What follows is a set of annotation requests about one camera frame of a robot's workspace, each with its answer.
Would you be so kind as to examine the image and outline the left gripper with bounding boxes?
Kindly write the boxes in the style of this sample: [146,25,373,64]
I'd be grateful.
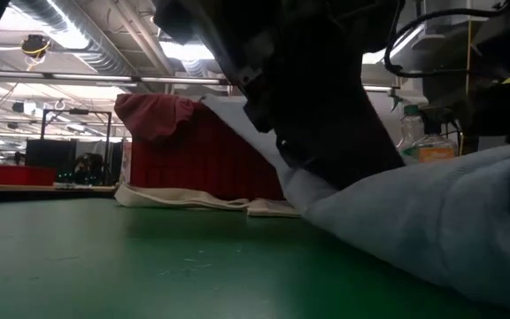
[152,0,406,191]

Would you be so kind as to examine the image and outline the light blue towel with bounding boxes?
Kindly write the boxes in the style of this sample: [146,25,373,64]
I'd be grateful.
[199,93,510,311]

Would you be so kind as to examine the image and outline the maroon cloth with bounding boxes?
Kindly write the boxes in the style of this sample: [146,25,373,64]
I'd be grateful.
[113,92,197,143]

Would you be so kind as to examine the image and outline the red plastic laundry bin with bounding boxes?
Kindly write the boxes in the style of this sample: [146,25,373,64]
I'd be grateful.
[128,100,285,201]

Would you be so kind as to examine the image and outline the spray bottle with green label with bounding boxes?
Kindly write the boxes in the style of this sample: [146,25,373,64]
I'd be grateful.
[390,95,429,165]

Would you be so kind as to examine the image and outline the pump bottle with orange label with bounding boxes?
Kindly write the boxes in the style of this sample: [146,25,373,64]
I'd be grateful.
[413,105,460,164]

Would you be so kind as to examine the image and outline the cream printed tote bag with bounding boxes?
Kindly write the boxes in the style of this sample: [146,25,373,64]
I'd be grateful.
[113,183,303,219]

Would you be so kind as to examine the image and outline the bright ceiling light panel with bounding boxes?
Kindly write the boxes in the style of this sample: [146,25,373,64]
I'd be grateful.
[159,40,216,62]

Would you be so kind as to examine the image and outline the person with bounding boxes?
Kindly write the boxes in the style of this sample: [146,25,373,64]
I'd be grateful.
[72,152,105,186]

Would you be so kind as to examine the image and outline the long ceiling light bar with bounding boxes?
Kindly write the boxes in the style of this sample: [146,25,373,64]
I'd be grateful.
[0,69,229,86]

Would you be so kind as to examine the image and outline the green table mat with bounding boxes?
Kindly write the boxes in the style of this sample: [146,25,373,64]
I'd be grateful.
[0,197,510,319]

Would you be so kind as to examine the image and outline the small white cloth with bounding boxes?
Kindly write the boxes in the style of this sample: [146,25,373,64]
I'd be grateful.
[53,181,91,191]

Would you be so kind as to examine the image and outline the black monitor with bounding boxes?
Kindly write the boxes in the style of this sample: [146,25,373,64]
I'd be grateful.
[24,138,78,169]

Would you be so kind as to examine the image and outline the light wooden table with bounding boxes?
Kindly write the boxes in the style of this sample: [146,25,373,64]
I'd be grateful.
[0,183,119,200]

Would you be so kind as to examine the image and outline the red background table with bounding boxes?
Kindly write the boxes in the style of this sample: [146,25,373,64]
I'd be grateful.
[0,162,58,187]

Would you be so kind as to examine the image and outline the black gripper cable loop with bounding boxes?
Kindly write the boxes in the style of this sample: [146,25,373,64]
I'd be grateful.
[383,0,510,80]

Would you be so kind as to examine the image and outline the silver ventilation duct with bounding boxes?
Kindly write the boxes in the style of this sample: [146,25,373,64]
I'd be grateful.
[9,0,150,76]

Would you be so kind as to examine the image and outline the black metal stand frame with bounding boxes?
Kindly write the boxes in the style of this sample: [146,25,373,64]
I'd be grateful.
[40,108,113,185]

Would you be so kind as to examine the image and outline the yellow cable reel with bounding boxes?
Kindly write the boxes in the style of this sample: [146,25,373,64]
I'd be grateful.
[19,34,51,59]

